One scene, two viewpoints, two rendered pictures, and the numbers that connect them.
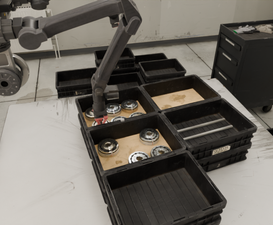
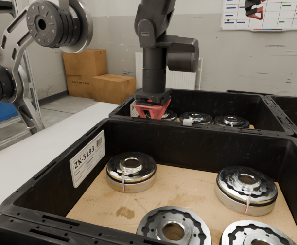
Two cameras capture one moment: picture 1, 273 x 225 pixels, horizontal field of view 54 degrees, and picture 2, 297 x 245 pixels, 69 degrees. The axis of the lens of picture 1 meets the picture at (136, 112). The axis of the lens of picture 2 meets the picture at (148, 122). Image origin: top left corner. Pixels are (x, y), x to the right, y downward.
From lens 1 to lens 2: 95 cm
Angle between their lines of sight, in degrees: 33
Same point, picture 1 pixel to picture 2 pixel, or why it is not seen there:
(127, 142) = (183, 179)
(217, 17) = not seen: outside the picture
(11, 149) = (50, 135)
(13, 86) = (50, 30)
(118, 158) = (133, 202)
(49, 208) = not seen: outside the picture
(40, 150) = not seen: hidden behind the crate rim
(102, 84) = (152, 8)
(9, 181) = not seen: outside the picture
